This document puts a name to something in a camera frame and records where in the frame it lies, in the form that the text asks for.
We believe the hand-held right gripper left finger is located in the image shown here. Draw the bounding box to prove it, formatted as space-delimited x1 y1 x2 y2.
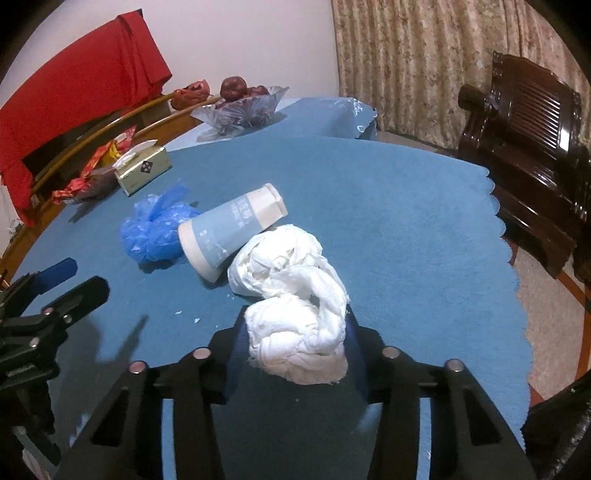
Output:
58 309 252 480

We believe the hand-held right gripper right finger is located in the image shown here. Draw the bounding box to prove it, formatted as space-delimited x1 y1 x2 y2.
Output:
344 307 539 480

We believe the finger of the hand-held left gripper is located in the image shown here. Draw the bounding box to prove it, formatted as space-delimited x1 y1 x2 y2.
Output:
0 275 110 356
0 257 78 320

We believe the white tissue wad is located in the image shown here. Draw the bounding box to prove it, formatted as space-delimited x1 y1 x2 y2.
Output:
227 224 350 387

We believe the black trash bag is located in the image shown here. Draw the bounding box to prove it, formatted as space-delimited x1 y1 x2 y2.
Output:
522 378 591 480

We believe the crumpled blue plastic bag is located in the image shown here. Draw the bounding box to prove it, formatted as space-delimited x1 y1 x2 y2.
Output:
120 184 204 267

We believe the dark glass snack dish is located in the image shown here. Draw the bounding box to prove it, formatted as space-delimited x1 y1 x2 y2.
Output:
69 165 122 204

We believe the white and blue paper cup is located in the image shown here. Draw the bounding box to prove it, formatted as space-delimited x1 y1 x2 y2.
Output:
178 183 289 283

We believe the green and white tissue box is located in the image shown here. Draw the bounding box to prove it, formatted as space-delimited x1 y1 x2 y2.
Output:
112 140 172 198

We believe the red cloth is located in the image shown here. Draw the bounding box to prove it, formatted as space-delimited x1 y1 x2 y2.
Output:
0 11 173 227

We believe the curved wooden chair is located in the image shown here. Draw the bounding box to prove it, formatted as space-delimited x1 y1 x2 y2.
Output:
0 92 219 287

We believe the red and black knotted bag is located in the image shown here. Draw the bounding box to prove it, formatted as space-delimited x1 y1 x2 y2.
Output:
171 79 212 112

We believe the clear glass fruit bowl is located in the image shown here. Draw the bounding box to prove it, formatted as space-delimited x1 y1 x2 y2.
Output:
190 85 289 136

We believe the large dark red apple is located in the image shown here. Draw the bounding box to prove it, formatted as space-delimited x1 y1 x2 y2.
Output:
220 76 249 101

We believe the dark wooden armchair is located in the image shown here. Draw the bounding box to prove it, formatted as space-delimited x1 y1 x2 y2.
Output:
457 51 591 287

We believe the beige floral curtain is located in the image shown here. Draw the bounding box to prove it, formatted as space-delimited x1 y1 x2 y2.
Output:
330 0 591 153

